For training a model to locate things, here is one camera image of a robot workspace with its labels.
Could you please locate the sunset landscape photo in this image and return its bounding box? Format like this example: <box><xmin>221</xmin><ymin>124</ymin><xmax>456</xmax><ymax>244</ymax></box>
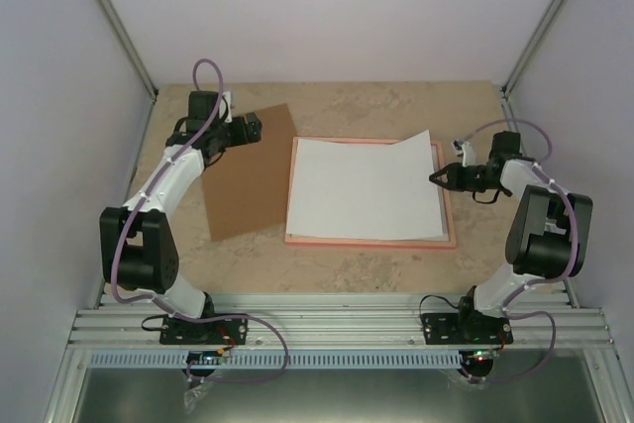
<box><xmin>285</xmin><ymin>128</ymin><xmax>445</xmax><ymax>242</ymax></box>

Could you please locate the right aluminium corner post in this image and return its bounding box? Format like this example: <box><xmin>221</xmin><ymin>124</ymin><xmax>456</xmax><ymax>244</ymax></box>
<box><xmin>499</xmin><ymin>0</ymin><xmax>569</xmax><ymax>101</ymax></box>

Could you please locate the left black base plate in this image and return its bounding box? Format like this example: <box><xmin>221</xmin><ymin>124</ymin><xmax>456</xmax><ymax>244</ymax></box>
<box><xmin>158</xmin><ymin>316</ymin><xmax>248</xmax><ymax>347</ymax></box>

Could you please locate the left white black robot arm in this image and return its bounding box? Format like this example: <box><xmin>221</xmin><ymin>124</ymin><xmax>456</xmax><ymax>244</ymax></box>
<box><xmin>99</xmin><ymin>91</ymin><xmax>263</xmax><ymax>343</ymax></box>

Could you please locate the left circuit board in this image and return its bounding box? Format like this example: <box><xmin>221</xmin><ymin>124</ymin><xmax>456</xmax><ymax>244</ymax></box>
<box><xmin>185</xmin><ymin>348</ymin><xmax>231</xmax><ymax>367</ymax></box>

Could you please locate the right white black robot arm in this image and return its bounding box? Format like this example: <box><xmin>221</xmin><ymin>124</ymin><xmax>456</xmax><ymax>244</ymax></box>
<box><xmin>420</xmin><ymin>131</ymin><xmax>593</xmax><ymax>345</ymax></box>

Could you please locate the white mat brown backing board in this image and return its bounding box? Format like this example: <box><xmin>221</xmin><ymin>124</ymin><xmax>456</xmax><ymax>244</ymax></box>
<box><xmin>202</xmin><ymin>104</ymin><xmax>297</xmax><ymax>242</ymax></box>

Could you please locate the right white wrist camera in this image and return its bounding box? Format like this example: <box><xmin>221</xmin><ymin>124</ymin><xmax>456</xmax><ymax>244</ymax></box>
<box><xmin>453</xmin><ymin>140</ymin><xmax>476</xmax><ymax>166</ymax></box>

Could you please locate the pink picture frame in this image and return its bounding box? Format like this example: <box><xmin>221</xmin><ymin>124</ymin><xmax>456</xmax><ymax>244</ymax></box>
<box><xmin>283</xmin><ymin>135</ymin><xmax>458</xmax><ymax>251</ymax></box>

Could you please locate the blue slotted cable duct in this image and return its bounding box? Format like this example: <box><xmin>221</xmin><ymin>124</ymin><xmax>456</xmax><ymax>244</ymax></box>
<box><xmin>89</xmin><ymin>350</ymin><xmax>462</xmax><ymax>370</ymax></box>

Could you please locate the circuit board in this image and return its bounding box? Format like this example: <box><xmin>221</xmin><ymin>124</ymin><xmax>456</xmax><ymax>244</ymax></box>
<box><xmin>185</xmin><ymin>348</ymin><xmax>231</xmax><ymax>367</ymax></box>
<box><xmin>465</xmin><ymin>347</ymin><xmax>501</xmax><ymax>362</ymax></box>

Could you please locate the aluminium rail platform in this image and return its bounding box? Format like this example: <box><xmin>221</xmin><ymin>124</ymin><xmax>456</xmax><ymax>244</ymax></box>
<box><xmin>68</xmin><ymin>285</ymin><xmax>614</xmax><ymax>350</ymax></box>

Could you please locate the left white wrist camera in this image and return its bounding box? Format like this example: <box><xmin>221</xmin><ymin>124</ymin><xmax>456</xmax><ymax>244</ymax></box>
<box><xmin>219</xmin><ymin>91</ymin><xmax>233</xmax><ymax>124</ymax></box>

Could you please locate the right circuit board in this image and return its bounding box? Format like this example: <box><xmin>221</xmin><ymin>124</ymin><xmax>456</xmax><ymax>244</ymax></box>
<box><xmin>465</xmin><ymin>347</ymin><xmax>501</xmax><ymax>362</ymax></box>

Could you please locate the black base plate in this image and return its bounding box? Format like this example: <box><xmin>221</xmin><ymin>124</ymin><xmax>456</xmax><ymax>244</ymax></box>
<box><xmin>158</xmin><ymin>316</ymin><xmax>248</xmax><ymax>347</ymax></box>
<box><xmin>421</xmin><ymin>313</ymin><xmax>514</xmax><ymax>345</ymax></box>

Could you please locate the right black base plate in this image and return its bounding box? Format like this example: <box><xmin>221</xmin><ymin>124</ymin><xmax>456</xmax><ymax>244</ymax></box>
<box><xmin>421</xmin><ymin>313</ymin><xmax>514</xmax><ymax>345</ymax></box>

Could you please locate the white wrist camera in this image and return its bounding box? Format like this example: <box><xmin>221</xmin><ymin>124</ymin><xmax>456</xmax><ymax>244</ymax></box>
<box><xmin>453</xmin><ymin>140</ymin><xmax>476</xmax><ymax>166</ymax></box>
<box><xmin>219</xmin><ymin>91</ymin><xmax>233</xmax><ymax>124</ymax></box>

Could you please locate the left aluminium corner post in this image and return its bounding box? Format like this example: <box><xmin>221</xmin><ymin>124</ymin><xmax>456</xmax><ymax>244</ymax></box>
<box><xmin>95</xmin><ymin>0</ymin><xmax>159</xmax><ymax>103</ymax></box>

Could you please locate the aluminium corner post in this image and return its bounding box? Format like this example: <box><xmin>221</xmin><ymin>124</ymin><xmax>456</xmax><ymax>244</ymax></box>
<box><xmin>499</xmin><ymin>0</ymin><xmax>569</xmax><ymax>101</ymax></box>
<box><xmin>95</xmin><ymin>0</ymin><xmax>159</xmax><ymax>103</ymax></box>

